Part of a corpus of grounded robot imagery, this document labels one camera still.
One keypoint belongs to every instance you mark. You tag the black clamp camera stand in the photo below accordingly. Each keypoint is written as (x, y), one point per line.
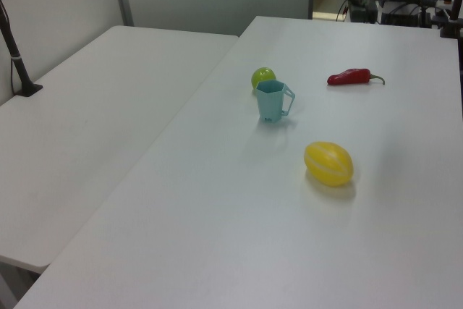
(454, 5)

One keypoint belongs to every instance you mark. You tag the yellow striped toy melon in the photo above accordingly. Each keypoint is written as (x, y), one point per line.
(327, 164)

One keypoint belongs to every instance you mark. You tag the teal hexagonal plastic mug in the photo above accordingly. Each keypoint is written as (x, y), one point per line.
(269, 104)

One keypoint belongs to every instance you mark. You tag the red toy chili pepper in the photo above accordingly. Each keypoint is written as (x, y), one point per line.
(349, 76)

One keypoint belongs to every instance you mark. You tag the white side table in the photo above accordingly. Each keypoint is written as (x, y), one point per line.
(72, 124)

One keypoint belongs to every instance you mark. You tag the green toy apple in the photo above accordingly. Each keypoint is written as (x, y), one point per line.
(261, 76)

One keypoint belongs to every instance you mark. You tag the black camera stand pole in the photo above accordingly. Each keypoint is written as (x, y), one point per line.
(17, 66)

